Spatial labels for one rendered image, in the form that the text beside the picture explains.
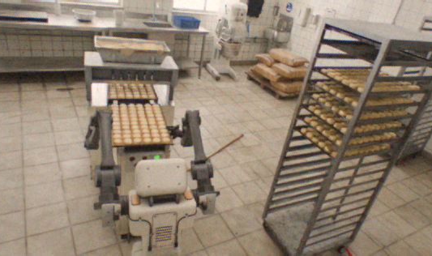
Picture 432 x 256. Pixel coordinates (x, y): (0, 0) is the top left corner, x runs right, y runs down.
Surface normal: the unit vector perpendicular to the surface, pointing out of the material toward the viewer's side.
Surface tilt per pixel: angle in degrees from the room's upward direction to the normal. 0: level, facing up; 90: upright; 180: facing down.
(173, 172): 47
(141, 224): 82
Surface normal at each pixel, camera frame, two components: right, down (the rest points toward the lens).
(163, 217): 0.33, 0.38
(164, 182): 0.33, -0.21
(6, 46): 0.48, 0.50
